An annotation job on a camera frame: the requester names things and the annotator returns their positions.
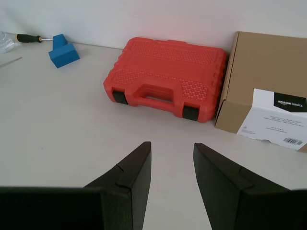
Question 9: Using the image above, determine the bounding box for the brown cardboard box white label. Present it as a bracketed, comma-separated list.
[214, 31, 307, 154]

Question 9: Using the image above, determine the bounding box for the clear plastic water bottle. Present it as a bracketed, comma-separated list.
[0, 31, 20, 55]

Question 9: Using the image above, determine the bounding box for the blue plastic block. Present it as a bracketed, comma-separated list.
[48, 34, 80, 69]

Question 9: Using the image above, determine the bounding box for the red plastic tool case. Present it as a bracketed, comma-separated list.
[103, 36, 227, 124]

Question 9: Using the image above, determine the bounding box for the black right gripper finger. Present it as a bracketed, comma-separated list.
[0, 141, 153, 230]
[193, 142, 307, 230]

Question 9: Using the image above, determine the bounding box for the orange black handled screwdriver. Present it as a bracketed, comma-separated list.
[15, 34, 55, 44]

